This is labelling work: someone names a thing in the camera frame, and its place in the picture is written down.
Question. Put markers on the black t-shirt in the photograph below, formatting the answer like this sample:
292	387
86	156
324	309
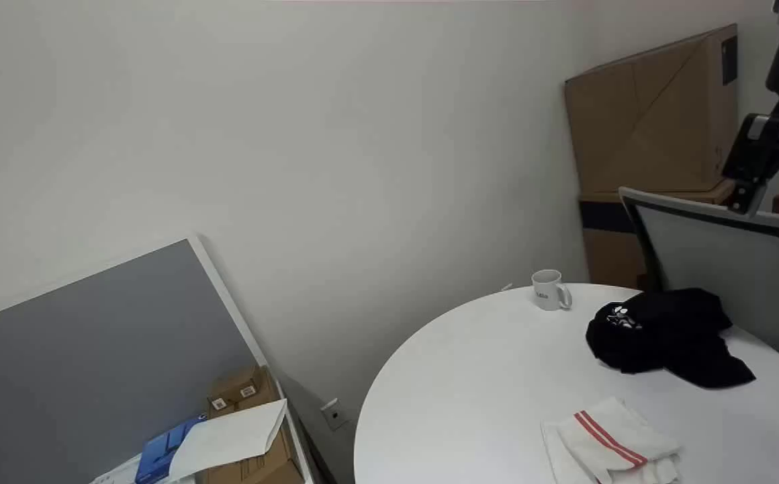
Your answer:
668	337

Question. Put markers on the grey office chair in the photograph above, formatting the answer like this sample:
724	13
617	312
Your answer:
722	259

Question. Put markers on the brown cardboard box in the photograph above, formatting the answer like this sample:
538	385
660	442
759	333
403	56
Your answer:
649	115

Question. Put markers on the cardboard box with dark stripe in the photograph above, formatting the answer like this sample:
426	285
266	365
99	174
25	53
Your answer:
609	256

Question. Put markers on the white mug with logo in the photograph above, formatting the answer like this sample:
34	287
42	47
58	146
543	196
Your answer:
548	287

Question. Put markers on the white towel with red stripes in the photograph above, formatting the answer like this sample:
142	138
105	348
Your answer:
618	445

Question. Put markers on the small cardboard box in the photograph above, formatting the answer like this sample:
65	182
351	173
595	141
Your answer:
241	389

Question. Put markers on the flat open cardboard box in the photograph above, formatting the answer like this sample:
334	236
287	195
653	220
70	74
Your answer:
257	465

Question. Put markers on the white paper sheet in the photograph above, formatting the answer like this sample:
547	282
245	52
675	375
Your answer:
230	438

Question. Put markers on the white wall outlet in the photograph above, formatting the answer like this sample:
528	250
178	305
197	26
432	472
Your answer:
334	412

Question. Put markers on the grey partition panel white frame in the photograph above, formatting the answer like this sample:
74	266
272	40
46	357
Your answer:
84	365

